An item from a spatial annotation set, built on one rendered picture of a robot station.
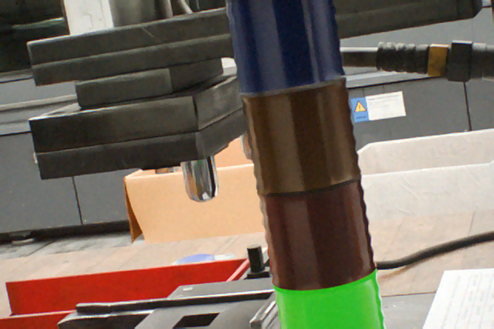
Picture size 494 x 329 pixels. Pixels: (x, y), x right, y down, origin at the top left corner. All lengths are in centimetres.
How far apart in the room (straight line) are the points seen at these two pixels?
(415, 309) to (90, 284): 30
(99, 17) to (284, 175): 536
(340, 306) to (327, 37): 9
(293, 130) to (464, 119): 481
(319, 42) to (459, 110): 480
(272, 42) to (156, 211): 274
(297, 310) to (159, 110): 23
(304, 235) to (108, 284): 64
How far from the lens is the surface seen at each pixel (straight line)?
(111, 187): 580
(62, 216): 599
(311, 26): 35
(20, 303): 103
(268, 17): 35
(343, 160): 36
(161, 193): 306
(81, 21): 575
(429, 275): 101
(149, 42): 61
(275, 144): 35
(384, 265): 102
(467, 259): 104
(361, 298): 37
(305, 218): 36
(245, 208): 296
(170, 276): 96
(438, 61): 68
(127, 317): 74
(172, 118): 57
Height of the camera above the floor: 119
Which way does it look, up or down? 9 degrees down
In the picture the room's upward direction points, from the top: 10 degrees counter-clockwise
